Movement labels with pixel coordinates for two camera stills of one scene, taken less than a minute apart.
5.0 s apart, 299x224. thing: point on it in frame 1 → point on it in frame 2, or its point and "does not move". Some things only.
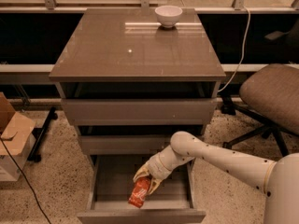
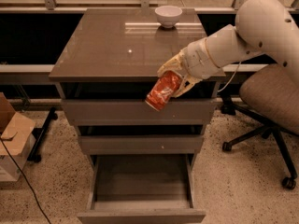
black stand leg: (39, 134) does not move
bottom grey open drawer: (109, 179) does not move
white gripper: (153, 167) → (196, 61)
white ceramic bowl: (168, 15) does not move
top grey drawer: (139, 112) does not move
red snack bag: (139, 191) → (162, 90)
